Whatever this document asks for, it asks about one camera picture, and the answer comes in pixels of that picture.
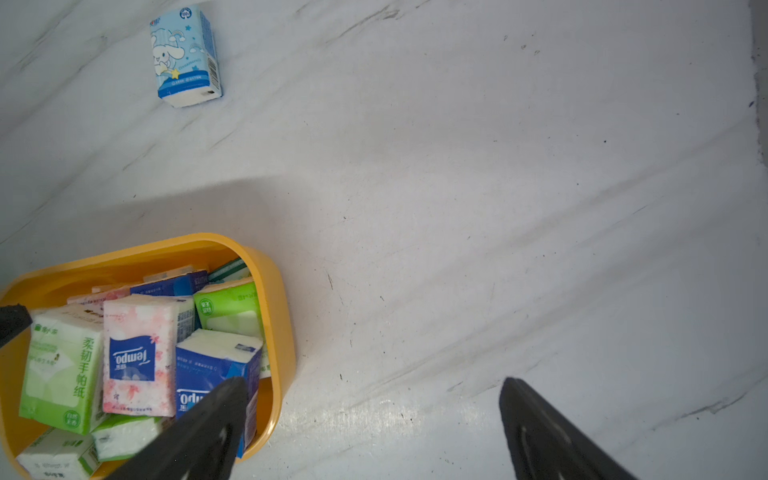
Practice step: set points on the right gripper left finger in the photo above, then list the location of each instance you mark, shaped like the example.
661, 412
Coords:
201, 445

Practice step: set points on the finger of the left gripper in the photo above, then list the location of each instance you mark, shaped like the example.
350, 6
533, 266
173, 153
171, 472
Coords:
14, 319

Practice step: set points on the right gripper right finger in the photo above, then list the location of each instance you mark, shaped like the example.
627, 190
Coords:
543, 444

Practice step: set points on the green tissue pack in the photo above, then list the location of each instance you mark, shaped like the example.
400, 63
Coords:
233, 307
62, 382
121, 437
58, 454

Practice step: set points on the dark blue tissue pack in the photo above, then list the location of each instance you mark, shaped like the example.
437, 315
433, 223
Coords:
183, 285
205, 359

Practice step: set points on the pink tissue pack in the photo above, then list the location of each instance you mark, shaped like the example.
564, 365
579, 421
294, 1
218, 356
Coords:
98, 298
140, 336

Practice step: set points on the green tissue pack front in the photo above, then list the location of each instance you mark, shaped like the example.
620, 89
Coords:
233, 307

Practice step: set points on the dark blue tissue pack front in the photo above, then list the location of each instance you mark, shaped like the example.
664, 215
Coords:
183, 285

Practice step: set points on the white blue tissue pack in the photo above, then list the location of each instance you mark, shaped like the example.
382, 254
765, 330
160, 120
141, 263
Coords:
175, 272

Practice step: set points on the teal tissue pack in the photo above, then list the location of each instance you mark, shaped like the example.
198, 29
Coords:
232, 271

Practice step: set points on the light blue tissue pack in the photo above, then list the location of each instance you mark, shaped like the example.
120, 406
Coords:
185, 58

